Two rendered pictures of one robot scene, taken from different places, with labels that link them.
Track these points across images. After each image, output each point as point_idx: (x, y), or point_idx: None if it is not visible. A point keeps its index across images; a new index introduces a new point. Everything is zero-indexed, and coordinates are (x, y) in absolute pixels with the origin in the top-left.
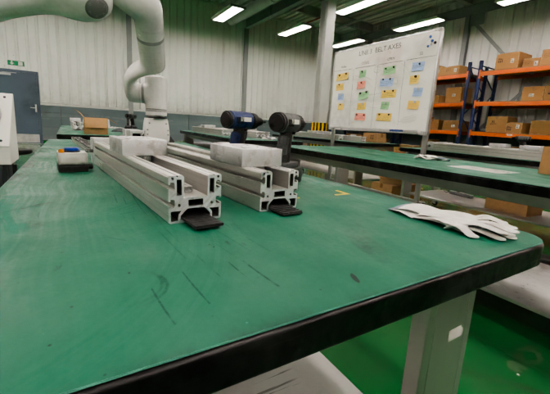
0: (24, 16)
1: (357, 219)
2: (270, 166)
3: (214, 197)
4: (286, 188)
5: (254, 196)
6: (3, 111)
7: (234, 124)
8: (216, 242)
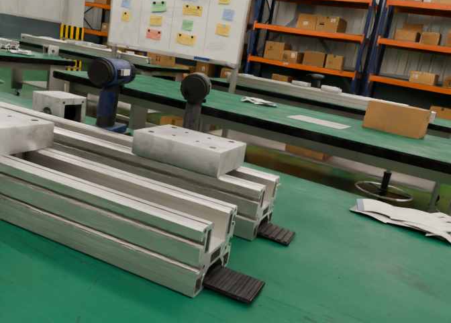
0: None
1: (349, 234)
2: (235, 168)
3: (227, 240)
4: (269, 202)
5: (242, 219)
6: None
7: (113, 80)
8: (298, 322)
